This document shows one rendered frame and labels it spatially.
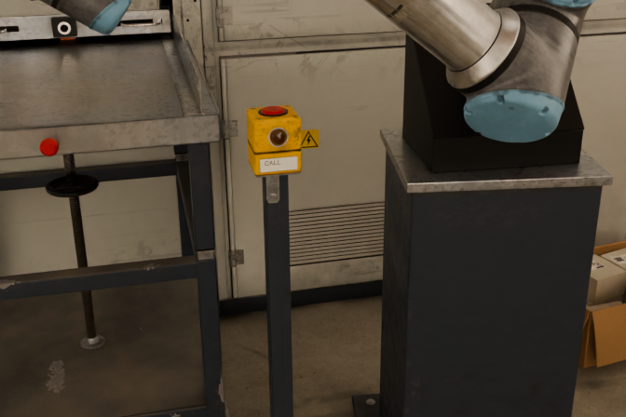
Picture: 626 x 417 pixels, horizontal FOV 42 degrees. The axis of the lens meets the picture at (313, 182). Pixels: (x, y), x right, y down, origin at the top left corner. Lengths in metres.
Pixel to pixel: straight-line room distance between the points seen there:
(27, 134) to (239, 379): 0.99
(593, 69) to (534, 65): 1.31
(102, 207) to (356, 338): 0.81
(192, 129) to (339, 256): 1.05
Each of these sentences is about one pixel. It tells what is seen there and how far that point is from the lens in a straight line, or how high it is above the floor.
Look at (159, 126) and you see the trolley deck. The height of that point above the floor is 0.83.
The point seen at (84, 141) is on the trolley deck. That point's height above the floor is 0.81.
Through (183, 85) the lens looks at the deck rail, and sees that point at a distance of 1.74.
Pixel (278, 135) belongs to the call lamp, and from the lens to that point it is 1.31.
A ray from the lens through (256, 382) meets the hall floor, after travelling 2.22.
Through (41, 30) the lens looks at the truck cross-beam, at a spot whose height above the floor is 0.89.
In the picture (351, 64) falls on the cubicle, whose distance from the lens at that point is 2.27.
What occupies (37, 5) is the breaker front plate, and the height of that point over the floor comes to 0.95.
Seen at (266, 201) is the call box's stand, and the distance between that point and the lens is 1.39.
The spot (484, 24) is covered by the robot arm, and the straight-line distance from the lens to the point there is 1.26.
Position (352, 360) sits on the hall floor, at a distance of 2.29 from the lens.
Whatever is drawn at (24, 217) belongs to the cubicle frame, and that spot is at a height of 0.39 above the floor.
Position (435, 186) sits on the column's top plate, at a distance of 1.47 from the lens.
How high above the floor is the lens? 1.29
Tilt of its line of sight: 22 degrees down
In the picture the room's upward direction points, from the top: 1 degrees counter-clockwise
